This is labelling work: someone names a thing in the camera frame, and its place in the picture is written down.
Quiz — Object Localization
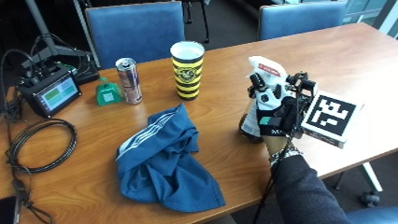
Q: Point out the silver beaded bracelet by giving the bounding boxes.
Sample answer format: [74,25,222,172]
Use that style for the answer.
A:
[267,147,302,166]

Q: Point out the yellow black striped cup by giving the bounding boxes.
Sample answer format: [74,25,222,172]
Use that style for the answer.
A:
[169,40,206,102]

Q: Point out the black glove cable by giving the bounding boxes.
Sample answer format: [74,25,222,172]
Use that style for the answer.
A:
[252,136,301,224]

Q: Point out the silver blue drink can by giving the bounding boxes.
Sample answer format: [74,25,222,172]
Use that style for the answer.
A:
[114,57,144,105]

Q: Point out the white cube with black markers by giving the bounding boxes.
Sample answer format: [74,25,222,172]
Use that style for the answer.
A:
[299,90,365,149]

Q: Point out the coiled black cable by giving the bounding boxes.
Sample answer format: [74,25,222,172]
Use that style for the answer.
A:
[8,118,80,175]

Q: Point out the long black device cable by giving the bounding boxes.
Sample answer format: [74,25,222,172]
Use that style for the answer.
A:
[0,49,56,224]

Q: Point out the black device with touch screen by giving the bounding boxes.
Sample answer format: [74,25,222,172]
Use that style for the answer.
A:
[16,66,84,119]

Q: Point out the black tripod stand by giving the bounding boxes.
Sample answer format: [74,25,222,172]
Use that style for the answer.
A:
[19,0,101,86]

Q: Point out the blue cloth with white stripes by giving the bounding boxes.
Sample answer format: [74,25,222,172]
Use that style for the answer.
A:
[114,103,228,214]

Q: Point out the white spray bottle red label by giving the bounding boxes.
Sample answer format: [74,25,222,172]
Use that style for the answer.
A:
[237,55,290,144]

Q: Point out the small green bottle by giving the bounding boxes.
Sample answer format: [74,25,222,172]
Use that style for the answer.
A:
[94,77,124,107]

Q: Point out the black furniture legs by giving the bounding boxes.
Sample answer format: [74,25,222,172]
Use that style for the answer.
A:
[180,0,212,45]

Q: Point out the blue upholstered chair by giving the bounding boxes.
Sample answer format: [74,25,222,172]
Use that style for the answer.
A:
[84,1,186,70]
[257,1,350,42]
[345,204,398,224]

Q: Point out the black smartphone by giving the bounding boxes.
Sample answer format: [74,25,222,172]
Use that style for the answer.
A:
[0,195,21,224]

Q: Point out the white table leg with caster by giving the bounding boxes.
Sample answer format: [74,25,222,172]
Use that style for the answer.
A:
[358,161,386,208]

